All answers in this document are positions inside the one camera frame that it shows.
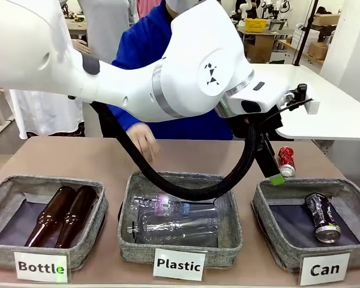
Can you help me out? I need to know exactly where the grey fabric basket labelled Can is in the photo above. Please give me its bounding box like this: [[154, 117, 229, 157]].
[[251, 178, 360, 272]]

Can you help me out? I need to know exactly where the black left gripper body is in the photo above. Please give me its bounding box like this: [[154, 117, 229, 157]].
[[227, 112, 284, 151]]

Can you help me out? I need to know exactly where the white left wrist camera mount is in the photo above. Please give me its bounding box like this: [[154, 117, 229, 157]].
[[280, 83, 321, 115]]

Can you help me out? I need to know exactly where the white Bottle label card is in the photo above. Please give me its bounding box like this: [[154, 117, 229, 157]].
[[13, 251, 70, 283]]

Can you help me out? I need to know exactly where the person's right hand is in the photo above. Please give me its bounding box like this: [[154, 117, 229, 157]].
[[128, 122, 162, 164]]

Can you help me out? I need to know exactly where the white table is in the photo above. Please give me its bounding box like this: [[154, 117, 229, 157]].
[[248, 62, 360, 142]]

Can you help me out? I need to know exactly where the white face mask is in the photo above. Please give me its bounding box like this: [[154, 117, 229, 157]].
[[165, 0, 182, 13]]

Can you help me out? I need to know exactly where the yellow plastic crate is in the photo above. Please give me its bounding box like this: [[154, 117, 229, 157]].
[[245, 17, 268, 32]]

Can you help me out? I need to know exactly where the white frame stand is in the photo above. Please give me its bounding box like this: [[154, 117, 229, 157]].
[[0, 86, 16, 139]]

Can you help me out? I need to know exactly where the grey fabric basket labelled Plastic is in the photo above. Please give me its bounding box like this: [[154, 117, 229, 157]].
[[117, 170, 244, 270]]

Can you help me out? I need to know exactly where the black printed drink can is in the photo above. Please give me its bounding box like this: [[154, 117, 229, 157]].
[[305, 192, 342, 244]]

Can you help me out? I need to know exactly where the large clear plastic bottle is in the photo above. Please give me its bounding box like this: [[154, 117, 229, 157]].
[[126, 206, 220, 244]]

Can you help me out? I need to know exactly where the black pole stand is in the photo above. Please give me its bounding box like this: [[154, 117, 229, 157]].
[[292, 0, 319, 67]]

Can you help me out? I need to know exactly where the small clear water bottle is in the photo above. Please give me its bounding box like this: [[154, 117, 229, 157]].
[[131, 193, 190, 215]]

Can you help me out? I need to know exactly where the white lab coat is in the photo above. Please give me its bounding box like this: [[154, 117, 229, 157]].
[[8, 89, 85, 139]]

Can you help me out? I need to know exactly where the large cardboard box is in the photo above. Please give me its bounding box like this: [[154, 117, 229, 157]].
[[247, 35, 275, 64]]

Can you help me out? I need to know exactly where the grey fabric basket labelled Bottle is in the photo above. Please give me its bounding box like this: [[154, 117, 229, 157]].
[[0, 176, 109, 272]]

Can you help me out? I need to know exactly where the brown glass bottle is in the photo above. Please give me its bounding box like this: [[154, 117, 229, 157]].
[[54, 185, 98, 249], [24, 185, 77, 247]]

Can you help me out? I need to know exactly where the black corrugated cable hose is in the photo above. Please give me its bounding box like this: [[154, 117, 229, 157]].
[[91, 101, 266, 202]]

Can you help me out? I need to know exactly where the white Plastic label card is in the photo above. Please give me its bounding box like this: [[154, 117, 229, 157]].
[[152, 248, 206, 282]]

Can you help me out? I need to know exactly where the person in blue hoodie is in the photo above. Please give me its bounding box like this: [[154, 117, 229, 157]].
[[111, 0, 235, 141]]

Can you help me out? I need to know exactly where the white Can label card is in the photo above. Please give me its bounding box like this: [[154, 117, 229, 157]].
[[298, 253, 351, 287]]

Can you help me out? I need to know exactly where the red drink can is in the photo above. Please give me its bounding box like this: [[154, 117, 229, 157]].
[[277, 146, 298, 178]]

